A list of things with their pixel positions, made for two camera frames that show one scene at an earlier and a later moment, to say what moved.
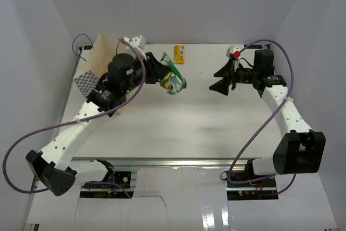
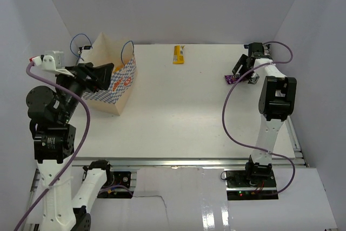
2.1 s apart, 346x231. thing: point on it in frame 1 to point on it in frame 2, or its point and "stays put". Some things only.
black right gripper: [222, 86] to [243, 59]
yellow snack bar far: [178, 58] stays put
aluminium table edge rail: [167, 162] stays put
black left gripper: [157, 70] to [101, 73]
